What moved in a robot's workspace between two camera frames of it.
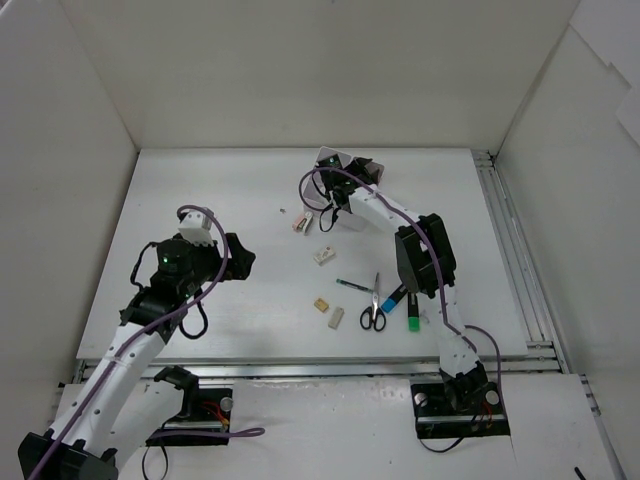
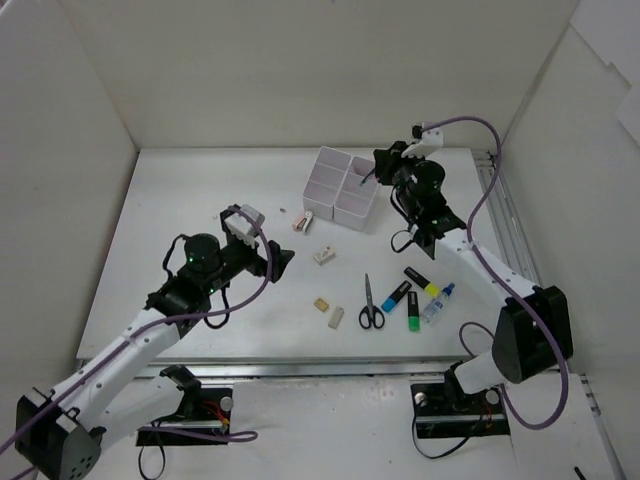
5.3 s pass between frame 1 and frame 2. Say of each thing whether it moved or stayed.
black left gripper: moved
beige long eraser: stayed
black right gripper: moved
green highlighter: stayed
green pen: moved
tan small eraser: stayed
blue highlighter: stayed
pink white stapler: stayed
